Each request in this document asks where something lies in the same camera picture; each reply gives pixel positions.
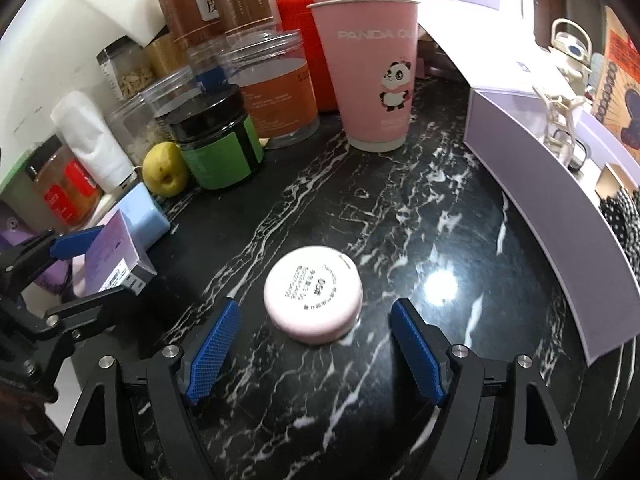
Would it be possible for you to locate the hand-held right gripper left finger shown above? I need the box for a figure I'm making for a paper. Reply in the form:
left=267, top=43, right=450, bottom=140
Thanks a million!
left=52, top=297, right=243, bottom=480

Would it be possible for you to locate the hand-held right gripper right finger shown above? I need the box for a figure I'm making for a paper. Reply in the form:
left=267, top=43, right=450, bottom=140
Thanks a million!
left=390, top=297, right=581, bottom=480

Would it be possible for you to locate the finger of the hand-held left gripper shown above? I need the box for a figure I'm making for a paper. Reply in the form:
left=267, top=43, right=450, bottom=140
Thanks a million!
left=42, top=284, right=135, bottom=346
left=0, top=226, right=104, bottom=302

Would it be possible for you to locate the small purple box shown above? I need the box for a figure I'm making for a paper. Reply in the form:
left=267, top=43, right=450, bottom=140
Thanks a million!
left=82, top=209, right=159, bottom=297

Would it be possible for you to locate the pink round compact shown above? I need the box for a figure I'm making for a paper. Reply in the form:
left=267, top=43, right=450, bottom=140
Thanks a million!
left=263, top=247, right=364, bottom=346

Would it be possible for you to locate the lavender gift box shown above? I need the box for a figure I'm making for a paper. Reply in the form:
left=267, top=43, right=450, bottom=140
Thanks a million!
left=415, top=0, right=640, bottom=367

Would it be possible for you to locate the polka dot scrunchie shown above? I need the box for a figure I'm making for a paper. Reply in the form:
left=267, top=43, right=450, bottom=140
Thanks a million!
left=597, top=186, right=640, bottom=262

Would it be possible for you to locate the gold rectangular box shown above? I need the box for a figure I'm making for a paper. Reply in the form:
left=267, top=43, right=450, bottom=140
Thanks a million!
left=595, top=162, right=637, bottom=197

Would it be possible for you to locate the beige hair claw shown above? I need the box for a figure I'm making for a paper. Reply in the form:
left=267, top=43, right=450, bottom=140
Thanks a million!
left=532, top=84, right=587, bottom=166

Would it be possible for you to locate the red label jar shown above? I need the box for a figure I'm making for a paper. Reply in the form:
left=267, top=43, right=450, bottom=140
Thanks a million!
left=24, top=134, right=104, bottom=227

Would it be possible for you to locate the blue pink gradient box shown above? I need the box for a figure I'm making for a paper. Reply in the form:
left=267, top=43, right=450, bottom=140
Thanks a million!
left=106, top=182, right=171, bottom=252

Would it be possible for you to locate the white tube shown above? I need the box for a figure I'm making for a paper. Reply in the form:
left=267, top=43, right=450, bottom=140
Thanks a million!
left=50, top=90, right=137, bottom=194

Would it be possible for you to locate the yellow green pear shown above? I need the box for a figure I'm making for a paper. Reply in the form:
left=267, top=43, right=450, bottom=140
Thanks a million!
left=142, top=141, right=189, bottom=197

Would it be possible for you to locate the white cubes plastic jar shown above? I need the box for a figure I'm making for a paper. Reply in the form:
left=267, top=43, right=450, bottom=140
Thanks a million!
left=107, top=67, right=197, bottom=167

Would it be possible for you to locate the green label dark jar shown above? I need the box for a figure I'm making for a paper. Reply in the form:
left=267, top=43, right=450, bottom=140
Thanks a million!
left=162, top=84, right=265, bottom=194

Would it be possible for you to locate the seed filled jar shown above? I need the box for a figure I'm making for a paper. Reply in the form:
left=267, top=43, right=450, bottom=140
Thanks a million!
left=97, top=35, right=156, bottom=102

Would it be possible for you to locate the gold jar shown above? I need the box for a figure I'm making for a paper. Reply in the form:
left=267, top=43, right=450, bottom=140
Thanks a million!
left=144, top=34, right=189, bottom=79

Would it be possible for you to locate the blue label plastic jar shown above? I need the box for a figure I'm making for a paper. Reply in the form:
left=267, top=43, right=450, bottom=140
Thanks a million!
left=189, top=41, right=227, bottom=92

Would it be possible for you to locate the orange label plastic jar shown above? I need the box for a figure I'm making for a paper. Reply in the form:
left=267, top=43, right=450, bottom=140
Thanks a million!
left=217, top=29, right=321, bottom=149

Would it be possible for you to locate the pink panda paper cup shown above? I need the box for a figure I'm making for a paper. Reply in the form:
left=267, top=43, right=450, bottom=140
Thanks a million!
left=305, top=0, right=421, bottom=154

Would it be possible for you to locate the red canister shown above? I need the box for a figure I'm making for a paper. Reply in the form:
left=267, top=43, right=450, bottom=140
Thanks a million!
left=276, top=0, right=339, bottom=112

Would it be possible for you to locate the brown printed paper bag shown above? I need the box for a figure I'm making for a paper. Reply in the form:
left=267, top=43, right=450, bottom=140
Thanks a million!
left=589, top=5, right=640, bottom=147

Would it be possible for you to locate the cream water bottle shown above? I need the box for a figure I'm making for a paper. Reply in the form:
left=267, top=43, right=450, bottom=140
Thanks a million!
left=549, top=17, right=597, bottom=87

